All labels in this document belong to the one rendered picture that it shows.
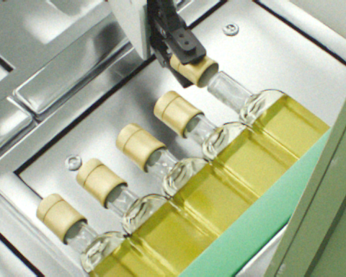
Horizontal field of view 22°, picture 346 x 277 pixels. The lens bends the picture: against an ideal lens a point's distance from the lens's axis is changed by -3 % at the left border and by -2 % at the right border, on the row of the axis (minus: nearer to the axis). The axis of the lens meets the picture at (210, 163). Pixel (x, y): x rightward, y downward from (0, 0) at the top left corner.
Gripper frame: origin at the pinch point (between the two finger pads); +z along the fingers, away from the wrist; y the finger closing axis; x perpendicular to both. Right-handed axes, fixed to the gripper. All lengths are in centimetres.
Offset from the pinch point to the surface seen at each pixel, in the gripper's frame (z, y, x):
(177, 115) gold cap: 6.9, 1.4, -5.2
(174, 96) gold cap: 4.7, 1.5, -4.2
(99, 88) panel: -10.1, -11.9, -7.1
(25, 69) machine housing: -20.5, -15.0, -13.4
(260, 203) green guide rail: 25.5, 13.6, -7.8
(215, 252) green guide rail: 27.4, 13.6, -13.4
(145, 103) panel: -5.3, -12.5, -3.1
